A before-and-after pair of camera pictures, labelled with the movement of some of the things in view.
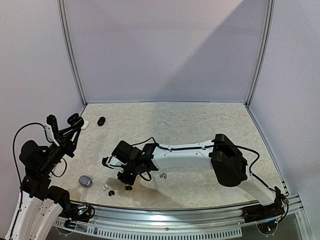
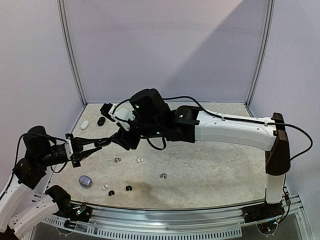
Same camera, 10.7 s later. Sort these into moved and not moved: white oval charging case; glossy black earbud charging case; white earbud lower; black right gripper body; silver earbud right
Moved: glossy black earbud charging case; black right gripper body
Not moved: silver earbud right; white oval charging case; white earbud lower
